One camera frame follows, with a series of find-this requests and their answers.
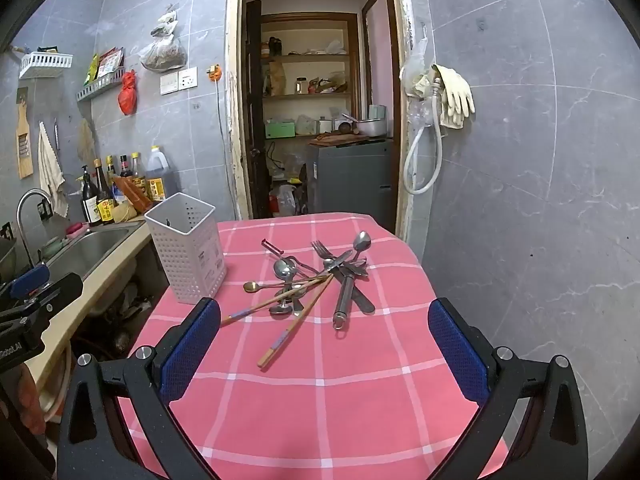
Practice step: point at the white wall switch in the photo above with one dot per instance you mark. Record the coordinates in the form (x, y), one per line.
(169, 83)

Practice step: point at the seasoning packets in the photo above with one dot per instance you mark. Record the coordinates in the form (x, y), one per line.
(107, 62)

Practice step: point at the red plastic bag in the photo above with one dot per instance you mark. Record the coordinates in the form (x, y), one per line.
(127, 95)

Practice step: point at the small peeler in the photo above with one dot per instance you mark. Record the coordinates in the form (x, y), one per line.
(272, 249)

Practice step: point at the orange plug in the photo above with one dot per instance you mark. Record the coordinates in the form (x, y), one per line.
(214, 72)

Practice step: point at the steel sink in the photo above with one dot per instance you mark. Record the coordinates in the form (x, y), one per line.
(95, 250)

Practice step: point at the wooden chopstick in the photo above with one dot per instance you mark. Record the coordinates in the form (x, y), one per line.
(290, 332)
(260, 307)

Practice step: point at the white perforated utensil holder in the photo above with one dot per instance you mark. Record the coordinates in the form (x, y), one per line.
(187, 255)

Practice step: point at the pink checked tablecloth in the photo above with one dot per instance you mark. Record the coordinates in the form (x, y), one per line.
(325, 410)

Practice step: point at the grey cabinet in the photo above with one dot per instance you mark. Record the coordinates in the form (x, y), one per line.
(350, 180)

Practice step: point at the gold spoon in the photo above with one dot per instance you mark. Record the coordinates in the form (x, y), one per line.
(255, 286)

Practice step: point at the white wall basket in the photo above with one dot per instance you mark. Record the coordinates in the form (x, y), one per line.
(45, 65)

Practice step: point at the dark sauce bottle yellow label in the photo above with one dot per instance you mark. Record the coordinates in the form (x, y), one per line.
(106, 207)

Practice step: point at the orange snack packet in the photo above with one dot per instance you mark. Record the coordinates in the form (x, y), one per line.
(132, 192)

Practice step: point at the chrome faucet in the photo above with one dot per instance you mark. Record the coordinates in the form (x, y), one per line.
(25, 200)

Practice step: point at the cream rubber gloves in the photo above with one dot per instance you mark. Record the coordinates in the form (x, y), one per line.
(457, 95)

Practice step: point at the green box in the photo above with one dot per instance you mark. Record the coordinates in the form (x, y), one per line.
(280, 129)

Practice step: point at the clear plastic bag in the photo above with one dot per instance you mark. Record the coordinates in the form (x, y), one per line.
(415, 75)

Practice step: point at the metal wall rack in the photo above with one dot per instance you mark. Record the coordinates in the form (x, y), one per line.
(100, 87)

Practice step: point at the dark sauce bottle with pump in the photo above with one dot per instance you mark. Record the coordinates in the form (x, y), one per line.
(91, 207)

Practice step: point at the hanging cloth towel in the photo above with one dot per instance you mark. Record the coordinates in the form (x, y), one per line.
(50, 170)

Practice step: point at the clear bag of dried goods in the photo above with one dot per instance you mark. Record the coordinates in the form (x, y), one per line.
(162, 52)

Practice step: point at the white pot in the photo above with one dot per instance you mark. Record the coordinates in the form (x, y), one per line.
(372, 125)

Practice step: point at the dark wooden door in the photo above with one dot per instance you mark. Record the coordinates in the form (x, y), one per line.
(255, 110)

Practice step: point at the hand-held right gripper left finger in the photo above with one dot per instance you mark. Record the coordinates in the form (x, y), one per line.
(192, 350)

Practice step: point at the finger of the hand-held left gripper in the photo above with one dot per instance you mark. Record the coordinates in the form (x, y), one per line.
(60, 292)
(30, 280)

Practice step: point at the person's left hand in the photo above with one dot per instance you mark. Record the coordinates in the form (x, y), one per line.
(35, 400)

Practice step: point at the white wall socket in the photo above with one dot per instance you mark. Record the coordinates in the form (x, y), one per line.
(188, 78)

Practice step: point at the wooden shelf unit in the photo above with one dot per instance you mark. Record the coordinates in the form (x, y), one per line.
(310, 95)

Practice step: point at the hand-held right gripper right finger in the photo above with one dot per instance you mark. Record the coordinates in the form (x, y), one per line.
(457, 350)

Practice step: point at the wooden grater board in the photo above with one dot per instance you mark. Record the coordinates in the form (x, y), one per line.
(24, 150)

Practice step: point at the steel fork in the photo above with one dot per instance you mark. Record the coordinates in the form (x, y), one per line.
(322, 250)

